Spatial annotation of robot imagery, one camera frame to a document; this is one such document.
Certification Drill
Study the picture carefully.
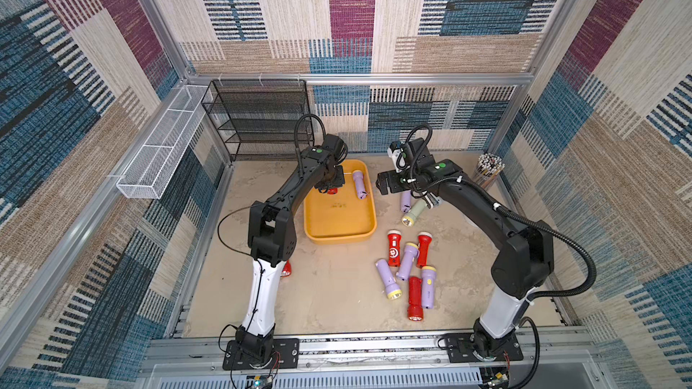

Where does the mint green flashlight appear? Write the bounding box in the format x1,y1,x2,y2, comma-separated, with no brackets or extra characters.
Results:
401,199,428,227

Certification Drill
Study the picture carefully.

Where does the yellow plastic storage tray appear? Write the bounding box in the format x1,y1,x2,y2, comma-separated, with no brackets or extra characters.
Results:
303,160,378,245

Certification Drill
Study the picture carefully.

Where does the red flashlight two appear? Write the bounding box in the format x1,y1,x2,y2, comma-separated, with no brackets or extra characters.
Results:
281,261,292,277

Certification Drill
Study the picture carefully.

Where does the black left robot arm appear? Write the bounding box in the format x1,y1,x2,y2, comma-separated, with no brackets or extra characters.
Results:
236,134,348,341

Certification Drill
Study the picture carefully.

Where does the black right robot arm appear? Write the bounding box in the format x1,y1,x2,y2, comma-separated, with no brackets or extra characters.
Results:
376,138,598,344

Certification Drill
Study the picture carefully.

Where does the light blue stapler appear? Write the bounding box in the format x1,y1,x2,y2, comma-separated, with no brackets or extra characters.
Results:
423,193,442,209

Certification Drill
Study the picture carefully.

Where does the red flashlight white logo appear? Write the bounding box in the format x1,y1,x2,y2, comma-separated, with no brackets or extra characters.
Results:
387,230,402,268

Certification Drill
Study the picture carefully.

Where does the red flashlight upper right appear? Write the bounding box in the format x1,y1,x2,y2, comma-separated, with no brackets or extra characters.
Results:
417,232,433,268

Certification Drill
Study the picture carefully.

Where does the clear cup of pencils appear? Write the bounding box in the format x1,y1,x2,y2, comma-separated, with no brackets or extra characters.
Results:
471,152,505,189

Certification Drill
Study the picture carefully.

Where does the black mesh shelf rack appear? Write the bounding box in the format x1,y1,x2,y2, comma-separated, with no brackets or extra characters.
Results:
201,79,316,161

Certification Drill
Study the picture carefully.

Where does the purple flashlight centre cluster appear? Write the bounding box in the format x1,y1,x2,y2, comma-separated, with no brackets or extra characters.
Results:
396,242,419,281

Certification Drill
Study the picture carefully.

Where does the red flashlight bottom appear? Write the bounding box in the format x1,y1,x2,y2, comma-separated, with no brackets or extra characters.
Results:
407,277,423,322

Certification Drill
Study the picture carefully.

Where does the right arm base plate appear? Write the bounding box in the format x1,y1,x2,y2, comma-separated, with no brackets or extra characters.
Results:
439,331,524,363

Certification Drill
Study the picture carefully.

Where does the white wire wall basket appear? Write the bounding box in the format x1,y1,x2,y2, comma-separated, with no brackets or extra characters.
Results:
116,86,207,200

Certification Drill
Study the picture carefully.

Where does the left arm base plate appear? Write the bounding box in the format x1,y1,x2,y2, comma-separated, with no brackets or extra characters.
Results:
223,338,300,371

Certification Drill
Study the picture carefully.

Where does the aluminium front rail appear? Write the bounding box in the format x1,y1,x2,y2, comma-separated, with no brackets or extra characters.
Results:
135,326,616,388

